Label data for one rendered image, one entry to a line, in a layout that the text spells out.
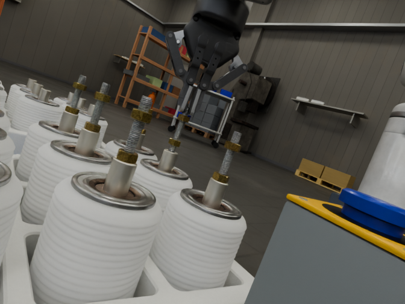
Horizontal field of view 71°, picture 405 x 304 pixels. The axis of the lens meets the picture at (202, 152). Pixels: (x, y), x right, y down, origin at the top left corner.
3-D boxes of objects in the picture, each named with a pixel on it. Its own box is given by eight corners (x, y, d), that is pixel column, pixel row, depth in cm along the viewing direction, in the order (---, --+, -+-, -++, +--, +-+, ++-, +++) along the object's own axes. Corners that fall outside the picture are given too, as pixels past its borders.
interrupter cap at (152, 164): (137, 169, 38) (138, 164, 38) (141, 158, 45) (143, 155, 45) (189, 186, 39) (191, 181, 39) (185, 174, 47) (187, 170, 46)
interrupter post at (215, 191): (196, 201, 33) (205, 175, 33) (210, 203, 35) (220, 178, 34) (208, 210, 31) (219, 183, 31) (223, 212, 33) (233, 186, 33)
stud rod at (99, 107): (91, 144, 34) (111, 85, 34) (83, 142, 34) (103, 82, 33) (91, 142, 35) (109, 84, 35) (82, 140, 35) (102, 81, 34)
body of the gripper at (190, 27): (243, 20, 45) (222, 78, 45) (193, -3, 43) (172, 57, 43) (262, 4, 37) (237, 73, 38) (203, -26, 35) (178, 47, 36)
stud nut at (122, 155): (135, 165, 25) (138, 156, 25) (116, 160, 24) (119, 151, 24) (134, 160, 26) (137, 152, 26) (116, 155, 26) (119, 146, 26)
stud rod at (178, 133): (171, 155, 43) (188, 107, 42) (174, 157, 42) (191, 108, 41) (166, 153, 42) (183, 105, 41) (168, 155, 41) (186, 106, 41)
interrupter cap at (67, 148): (119, 172, 33) (121, 166, 33) (49, 156, 30) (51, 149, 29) (108, 154, 40) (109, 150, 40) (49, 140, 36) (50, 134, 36)
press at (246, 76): (260, 158, 756) (293, 76, 735) (238, 151, 681) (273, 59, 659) (228, 145, 838) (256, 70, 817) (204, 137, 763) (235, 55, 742)
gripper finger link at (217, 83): (246, 61, 41) (210, 79, 40) (251, 73, 41) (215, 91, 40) (240, 64, 43) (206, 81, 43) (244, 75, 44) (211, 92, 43)
